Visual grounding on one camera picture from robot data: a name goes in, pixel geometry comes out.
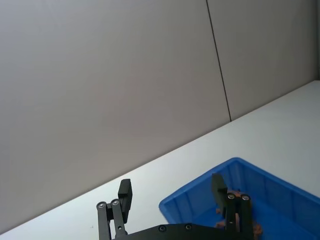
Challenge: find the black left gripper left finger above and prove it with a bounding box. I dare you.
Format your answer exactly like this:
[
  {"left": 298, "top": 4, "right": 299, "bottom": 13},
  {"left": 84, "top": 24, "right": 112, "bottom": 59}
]
[{"left": 96, "top": 178, "right": 134, "bottom": 240}]

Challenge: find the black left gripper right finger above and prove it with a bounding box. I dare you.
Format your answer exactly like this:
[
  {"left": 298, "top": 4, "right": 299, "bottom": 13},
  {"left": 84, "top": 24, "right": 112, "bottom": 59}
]
[{"left": 211, "top": 173, "right": 255, "bottom": 235}]

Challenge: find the blue plastic bin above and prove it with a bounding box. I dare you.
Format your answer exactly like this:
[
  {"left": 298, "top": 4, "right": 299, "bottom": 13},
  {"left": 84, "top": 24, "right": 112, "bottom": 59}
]
[{"left": 158, "top": 156, "right": 320, "bottom": 240}]

